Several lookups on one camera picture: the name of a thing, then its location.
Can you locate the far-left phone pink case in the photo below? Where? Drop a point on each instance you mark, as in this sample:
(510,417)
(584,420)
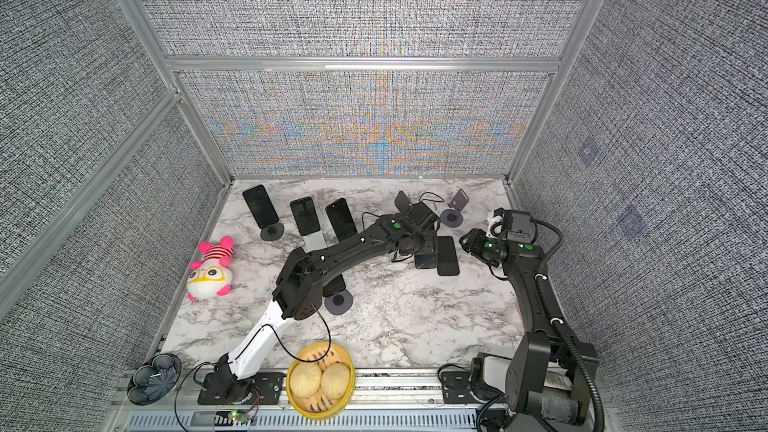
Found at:
(260,206)

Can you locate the wooden base stand front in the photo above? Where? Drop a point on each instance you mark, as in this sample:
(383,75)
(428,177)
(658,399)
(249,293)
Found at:
(402,202)

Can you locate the white phone stand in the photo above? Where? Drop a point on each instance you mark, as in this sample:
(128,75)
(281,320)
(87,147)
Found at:
(314,241)

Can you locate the purple round stand right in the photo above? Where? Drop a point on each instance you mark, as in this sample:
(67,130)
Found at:
(452,216)

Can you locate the pink striped plush toy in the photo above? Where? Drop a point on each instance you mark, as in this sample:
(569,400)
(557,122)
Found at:
(211,277)

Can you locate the steamed bun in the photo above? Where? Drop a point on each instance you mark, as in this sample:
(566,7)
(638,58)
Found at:
(335,381)
(305,380)

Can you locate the aluminium frame rail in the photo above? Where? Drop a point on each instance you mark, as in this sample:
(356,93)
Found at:
(383,399)

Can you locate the dark grey round stand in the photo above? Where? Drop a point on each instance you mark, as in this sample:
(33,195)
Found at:
(272,232)

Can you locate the black phone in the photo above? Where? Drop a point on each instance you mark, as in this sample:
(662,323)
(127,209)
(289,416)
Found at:
(341,220)
(334,286)
(426,261)
(447,261)
(305,216)

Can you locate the left steamed bun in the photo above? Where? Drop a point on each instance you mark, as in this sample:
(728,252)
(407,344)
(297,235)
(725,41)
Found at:
(305,380)

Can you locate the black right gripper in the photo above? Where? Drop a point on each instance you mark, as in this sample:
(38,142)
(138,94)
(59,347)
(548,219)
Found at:
(475,243)

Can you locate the purple round stand front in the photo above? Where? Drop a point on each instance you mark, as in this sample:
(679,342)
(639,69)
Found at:
(339,303)

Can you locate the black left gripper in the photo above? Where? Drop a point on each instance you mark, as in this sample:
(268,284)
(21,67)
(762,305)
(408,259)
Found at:
(430,242)

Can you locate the purple round stand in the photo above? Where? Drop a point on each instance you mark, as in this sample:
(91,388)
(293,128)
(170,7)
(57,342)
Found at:
(452,216)
(339,303)

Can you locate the right steamed bun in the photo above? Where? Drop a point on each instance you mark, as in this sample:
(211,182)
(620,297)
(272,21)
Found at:
(335,381)

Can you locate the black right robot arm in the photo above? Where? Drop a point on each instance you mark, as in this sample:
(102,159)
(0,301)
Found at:
(552,375)

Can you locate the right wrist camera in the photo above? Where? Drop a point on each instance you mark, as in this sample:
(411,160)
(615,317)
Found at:
(511,225)

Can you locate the yellow bamboo steamer basket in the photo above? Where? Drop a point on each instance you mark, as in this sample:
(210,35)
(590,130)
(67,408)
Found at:
(319,407)

